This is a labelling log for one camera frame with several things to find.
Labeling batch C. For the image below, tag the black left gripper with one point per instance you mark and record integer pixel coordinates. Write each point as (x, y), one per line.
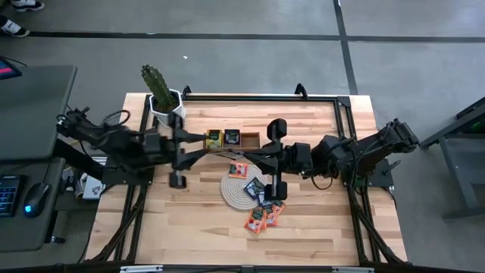
(159, 148)

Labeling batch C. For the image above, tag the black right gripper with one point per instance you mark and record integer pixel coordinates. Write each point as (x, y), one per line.
(297, 159)

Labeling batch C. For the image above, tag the lemon lime tea packet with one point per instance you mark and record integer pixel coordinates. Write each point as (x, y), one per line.
(214, 139)

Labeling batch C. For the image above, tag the blackcurrant tea packet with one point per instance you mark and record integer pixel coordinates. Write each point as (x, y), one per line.
(253, 187)
(232, 137)
(264, 198)

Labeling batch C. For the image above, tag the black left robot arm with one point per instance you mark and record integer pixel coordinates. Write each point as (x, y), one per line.
(113, 144)

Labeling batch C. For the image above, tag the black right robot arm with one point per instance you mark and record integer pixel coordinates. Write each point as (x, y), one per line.
(363, 151)

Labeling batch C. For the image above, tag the wooden tea box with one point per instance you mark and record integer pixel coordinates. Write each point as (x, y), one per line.
(250, 141)

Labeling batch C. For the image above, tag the white plant pot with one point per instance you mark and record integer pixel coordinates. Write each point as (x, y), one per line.
(180, 112)

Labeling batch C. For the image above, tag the round woven white placemat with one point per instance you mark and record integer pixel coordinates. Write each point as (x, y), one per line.
(235, 193)

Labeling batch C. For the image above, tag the green cactus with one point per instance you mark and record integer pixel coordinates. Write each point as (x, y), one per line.
(157, 83)

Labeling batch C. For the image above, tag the white box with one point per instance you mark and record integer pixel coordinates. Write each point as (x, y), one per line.
(92, 187)

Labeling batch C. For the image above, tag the large grey panel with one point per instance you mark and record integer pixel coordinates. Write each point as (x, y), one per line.
(34, 110)

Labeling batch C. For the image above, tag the black computer mouse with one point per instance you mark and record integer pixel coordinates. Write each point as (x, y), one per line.
(36, 199)

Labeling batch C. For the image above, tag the grey desk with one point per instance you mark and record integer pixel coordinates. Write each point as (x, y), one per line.
(34, 235)

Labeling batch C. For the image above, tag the black keyboard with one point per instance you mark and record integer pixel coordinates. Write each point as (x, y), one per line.
(8, 195)

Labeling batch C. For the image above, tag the black side table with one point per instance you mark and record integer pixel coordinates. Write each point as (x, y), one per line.
(454, 151)

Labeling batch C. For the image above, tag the tablet screen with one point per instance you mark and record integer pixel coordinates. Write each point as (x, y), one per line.
(7, 70)

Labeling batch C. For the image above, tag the person's shoe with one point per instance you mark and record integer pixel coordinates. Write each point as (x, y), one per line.
(13, 28)
(26, 4)

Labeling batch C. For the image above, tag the silver mounting bracket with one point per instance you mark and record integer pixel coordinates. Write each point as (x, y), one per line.
(352, 270)
(141, 268)

